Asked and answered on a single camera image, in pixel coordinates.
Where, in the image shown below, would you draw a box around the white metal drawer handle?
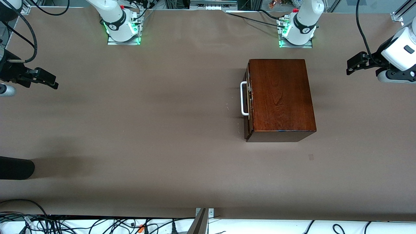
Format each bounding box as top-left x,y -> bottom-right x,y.
240,81 -> 250,116

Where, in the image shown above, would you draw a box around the light wood drawer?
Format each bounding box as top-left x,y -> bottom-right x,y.
246,63 -> 254,130

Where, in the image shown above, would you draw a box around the dark brown wooden cabinet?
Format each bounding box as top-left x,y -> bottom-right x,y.
244,59 -> 317,143

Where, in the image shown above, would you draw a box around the black cylinder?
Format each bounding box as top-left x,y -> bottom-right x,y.
0,156 -> 35,180

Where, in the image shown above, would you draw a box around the brown table cover sheet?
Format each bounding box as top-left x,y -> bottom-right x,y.
0,6 -> 416,222

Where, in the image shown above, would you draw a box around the grey power strip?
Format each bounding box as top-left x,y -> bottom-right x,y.
190,0 -> 238,11

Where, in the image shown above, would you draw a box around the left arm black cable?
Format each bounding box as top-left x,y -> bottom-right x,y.
356,0 -> 383,67

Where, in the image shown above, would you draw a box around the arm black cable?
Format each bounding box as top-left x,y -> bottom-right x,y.
0,10 -> 38,64
356,0 -> 383,67

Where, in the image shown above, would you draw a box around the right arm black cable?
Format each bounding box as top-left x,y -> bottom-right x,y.
0,10 -> 38,64

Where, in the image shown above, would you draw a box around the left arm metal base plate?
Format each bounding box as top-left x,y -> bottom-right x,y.
279,38 -> 313,48

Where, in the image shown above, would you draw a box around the black hanging cable loop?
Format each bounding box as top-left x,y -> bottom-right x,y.
37,0 -> 70,16

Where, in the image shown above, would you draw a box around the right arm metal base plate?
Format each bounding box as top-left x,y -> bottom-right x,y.
107,32 -> 141,46

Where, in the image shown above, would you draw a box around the black cable on table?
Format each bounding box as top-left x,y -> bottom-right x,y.
226,12 -> 283,27

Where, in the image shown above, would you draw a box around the black arched cable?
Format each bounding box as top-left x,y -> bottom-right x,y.
0,199 -> 49,217

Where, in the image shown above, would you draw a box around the tangled black cables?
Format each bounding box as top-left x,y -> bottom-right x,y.
0,211 -> 195,234

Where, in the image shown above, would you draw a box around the dark slanted post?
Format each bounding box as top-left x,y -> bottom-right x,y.
187,208 -> 209,234

